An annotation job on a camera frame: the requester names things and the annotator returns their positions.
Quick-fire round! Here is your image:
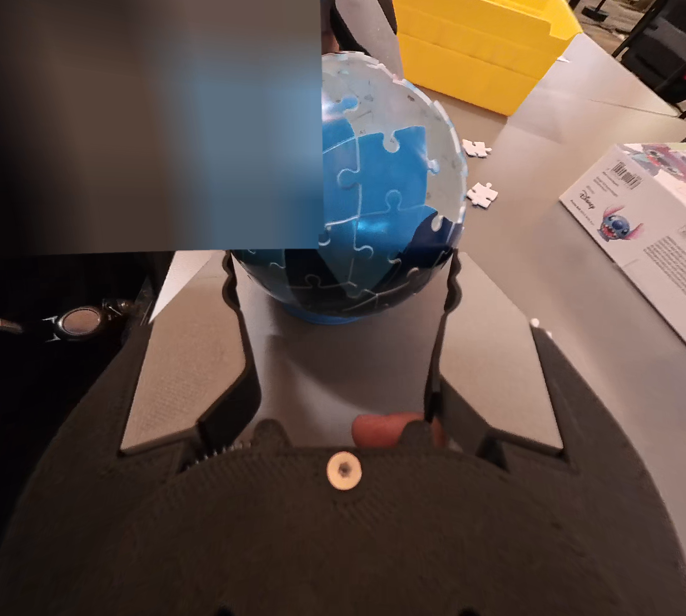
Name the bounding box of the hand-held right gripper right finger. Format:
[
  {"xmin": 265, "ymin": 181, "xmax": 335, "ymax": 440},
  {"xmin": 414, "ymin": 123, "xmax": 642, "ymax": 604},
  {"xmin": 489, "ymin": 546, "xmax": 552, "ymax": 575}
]
[{"xmin": 425, "ymin": 250, "xmax": 565, "ymax": 455}]

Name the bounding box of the metal badge reel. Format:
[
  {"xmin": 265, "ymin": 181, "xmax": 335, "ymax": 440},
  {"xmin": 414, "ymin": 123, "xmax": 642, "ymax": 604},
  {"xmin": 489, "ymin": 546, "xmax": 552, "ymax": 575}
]
[{"xmin": 0, "ymin": 300, "xmax": 137, "ymax": 345}]

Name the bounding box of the blue puzzle ball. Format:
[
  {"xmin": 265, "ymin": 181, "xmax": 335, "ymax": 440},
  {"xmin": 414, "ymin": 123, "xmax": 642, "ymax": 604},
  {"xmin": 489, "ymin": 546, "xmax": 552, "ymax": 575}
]
[{"xmin": 230, "ymin": 52, "xmax": 468, "ymax": 318}]

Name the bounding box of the yellow plastic bin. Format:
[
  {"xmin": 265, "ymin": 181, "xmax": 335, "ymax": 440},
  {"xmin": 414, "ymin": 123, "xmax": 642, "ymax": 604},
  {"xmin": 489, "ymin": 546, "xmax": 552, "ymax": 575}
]
[{"xmin": 377, "ymin": 0, "xmax": 584, "ymax": 117}]

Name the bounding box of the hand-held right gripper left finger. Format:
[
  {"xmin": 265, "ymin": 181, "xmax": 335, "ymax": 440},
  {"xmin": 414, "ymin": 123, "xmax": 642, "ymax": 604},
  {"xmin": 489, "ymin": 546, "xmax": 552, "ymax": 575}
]
[{"xmin": 119, "ymin": 251, "xmax": 262, "ymax": 455}]

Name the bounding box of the black strap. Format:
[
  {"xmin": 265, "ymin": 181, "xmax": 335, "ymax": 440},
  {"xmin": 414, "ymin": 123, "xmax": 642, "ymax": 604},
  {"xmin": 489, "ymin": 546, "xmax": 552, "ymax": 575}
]
[{"xmin": 322, "ymin": 0, "xmax": 402, "ymax": 71}]

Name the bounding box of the person's right hand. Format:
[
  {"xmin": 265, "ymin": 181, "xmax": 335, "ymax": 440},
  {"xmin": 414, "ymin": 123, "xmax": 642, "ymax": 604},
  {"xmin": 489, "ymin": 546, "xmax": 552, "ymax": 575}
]
[{"xmin": 351, "ymin": 412, "xmax": 446, "ymax": 450}]

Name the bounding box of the black office chair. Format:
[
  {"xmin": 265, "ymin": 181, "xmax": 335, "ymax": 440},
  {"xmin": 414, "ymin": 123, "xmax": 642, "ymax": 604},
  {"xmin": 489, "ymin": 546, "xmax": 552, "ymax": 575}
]
[{"xmin": 611, "ymin": 0, "xmax": 686, "ymax": 120}]

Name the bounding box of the printed cardboard puzzle box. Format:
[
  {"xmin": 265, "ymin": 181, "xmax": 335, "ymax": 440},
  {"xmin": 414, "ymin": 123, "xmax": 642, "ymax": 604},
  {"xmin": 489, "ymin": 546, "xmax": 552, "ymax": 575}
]
[{"xmin": 558, "ymin": 143, "xmax": 686, "ymax": 345}]

